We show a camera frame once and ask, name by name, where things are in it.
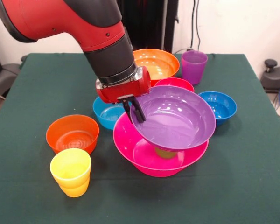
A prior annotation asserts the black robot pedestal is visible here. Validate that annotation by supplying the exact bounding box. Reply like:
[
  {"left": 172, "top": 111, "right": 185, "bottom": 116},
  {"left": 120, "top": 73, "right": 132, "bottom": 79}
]
[{"left": 118, "top": 0, "right": 179, "bottom": 54}]

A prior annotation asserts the thin black wall cable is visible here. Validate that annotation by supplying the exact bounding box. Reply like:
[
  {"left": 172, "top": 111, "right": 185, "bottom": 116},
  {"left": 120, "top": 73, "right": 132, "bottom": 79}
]
[
  {"left": 196, "top": 0, "right": 201, "bottom": 51},
  {"left": 190, "top": 0, "right": 196, "bottom": 51}
]

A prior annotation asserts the green cup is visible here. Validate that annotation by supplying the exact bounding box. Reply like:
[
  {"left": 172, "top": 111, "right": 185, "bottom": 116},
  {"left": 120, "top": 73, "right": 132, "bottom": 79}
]
[{"left": 154, "top": 147, "right": 177, "bottom": 160}]

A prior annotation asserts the purple cup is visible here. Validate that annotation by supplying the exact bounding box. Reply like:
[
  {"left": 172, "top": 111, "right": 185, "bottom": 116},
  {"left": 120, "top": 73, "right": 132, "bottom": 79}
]
[{"left": 181, "top": 50, "right": 209, "bottom": 85}]

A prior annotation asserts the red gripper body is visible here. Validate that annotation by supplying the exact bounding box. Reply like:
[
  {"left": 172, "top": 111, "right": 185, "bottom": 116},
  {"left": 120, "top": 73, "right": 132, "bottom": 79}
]
[{"left": 95, "top": 66, "right": 152, "bottom": 104}]

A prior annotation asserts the black stand with knob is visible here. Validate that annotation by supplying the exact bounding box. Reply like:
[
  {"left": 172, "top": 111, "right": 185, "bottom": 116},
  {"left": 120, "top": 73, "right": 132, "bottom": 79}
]
[{"left": 261, "top": 59, "right": 280, "bottom": 93}]

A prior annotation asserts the light blue bowl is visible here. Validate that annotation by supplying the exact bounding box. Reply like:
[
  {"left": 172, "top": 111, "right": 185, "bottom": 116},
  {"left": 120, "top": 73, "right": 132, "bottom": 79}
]
[{"left": 92, "top": 97, "right": 133, "bottom": 131}]

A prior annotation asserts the black stand base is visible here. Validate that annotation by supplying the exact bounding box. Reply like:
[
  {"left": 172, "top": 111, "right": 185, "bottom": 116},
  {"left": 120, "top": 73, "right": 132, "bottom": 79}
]
[{"left": 0, "top": 63, "right": 22, "bottom": 98}]

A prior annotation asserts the large purple bowl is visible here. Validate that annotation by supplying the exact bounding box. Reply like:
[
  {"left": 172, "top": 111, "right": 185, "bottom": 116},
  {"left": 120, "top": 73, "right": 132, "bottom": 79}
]
[{"left": 130, "top": 85, "right": 217, "bottom": 151}]

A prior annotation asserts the large pink bowl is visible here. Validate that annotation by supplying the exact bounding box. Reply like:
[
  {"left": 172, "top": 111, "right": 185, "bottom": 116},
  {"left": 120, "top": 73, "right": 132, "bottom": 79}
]
[{"left": 112, "top": 112, "right": 210, "bottom": 178}]

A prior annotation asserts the small red bowl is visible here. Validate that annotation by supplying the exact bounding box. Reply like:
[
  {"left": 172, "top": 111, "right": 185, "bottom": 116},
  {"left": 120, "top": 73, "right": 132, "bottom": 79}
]
[{"left": 154, "top": 77, "right": 195, "bottom": 93}]

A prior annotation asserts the yellow cup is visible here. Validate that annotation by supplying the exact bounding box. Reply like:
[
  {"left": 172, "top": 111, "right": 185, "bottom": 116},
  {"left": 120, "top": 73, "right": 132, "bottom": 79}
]
[{"left": 49, "top": 148, "right": 92, "bottom": 198}]

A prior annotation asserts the dark green table cloth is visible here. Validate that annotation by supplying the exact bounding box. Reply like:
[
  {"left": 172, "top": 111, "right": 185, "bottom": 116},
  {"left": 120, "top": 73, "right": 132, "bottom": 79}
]
[{"left": 0, "top": 53, "right": 280, "bottom": 224}]

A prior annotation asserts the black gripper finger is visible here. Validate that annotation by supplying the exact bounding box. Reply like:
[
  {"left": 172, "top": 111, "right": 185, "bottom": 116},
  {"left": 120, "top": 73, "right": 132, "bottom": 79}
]
[
  {"left": 130, "top": 96, "right": 147, "bottom": 124},
  {"left": 121, "top": 99, "right": 133, "bottom": 119}
]

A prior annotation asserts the dark blue bowl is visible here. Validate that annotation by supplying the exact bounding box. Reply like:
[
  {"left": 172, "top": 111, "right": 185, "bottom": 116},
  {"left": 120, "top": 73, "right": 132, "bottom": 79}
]
[{"left": 197, "top": 91, "right": 238, "bottom": 127}]

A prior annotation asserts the small orange-red bowl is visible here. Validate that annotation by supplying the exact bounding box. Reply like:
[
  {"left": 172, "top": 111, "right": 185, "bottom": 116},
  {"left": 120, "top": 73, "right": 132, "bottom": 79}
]
[{"left": 45, "top": 114, "right": 100, "bottom": 155}]

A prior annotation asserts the large orange bowl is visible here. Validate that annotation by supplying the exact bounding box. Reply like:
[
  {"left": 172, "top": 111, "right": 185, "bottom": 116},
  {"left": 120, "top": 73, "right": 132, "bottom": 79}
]
[{"left": 133, "top": 48, "right": 181, "bottom": 87}]

